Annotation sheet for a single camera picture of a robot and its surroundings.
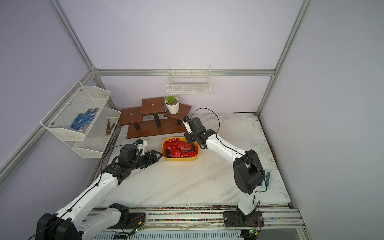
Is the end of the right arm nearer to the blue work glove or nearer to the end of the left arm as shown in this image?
the end of the left arm

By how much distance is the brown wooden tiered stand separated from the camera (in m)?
0.97

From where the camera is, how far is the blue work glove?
29.5 inches

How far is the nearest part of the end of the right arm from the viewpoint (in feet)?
2.12

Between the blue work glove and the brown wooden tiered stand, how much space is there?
0.19 meters
